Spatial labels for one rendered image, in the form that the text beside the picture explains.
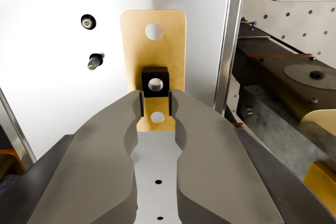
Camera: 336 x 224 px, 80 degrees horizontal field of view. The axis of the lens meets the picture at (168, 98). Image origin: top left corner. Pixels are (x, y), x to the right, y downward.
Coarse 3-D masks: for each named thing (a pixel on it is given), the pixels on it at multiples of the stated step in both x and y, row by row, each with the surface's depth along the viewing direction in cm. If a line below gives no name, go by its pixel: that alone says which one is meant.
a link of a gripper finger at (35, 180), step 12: (60, 144) 8; (48, 156) 7; (60, 156) 7; (36, 168) 7; (48, 168) 7; (24, 180) 6; (36, 180) 6; (48, 180) 6; (12, 192) 6; (24, 192) 6; (36, 192) 6; (0, 204) 6; (12, 204) 6; (24, 204) 6; (0, 216) 5; (12, 216) 5; (24, 216) 5
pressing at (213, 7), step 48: (0, 0) 14; (48, 0) 14; (96, 0) 15; (144, 0) 15; (192, 0) 15; (240, 0) 15; (0, 48) 16; (48, 48) 16; (96, 48) 16; (192, 48) 17; (0, 96) 18; (48, 96) 18; (96, 96) 19; (192, 96) 19; (48, 144) 21; (144, 144) 22; (144, 192) 27
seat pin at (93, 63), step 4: (92, 56) 16; (96, 56) 16; (100, 56) 17; (92, 60) 16; (96, 60) 16; (100, 60) 17; (88, 64) 15; (92, 64) 15; (96, 64) 16; (88, 68) 15; (92, 68) 15
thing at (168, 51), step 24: (120, 24) 12; (144, 24) 12; (168, 24) 12; (144, 48) 12; (168, 48) 12; (144, 72) 12; (168, 72) 12; (144, 96) 13; (144, 120) 15; (168, 120) 15
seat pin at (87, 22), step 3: (90, 15) 16; (84, 18) 15; (87, 18) 15; (90, 18) 15; (93, 18) 16; (84, 21) 15; (87, 21) 15; (90, 21) 15; (93, 21) 15; (84, 24) 15; (87, 24) 15; (90, 24) 15; (93, 24) 16; (87, 27) 15
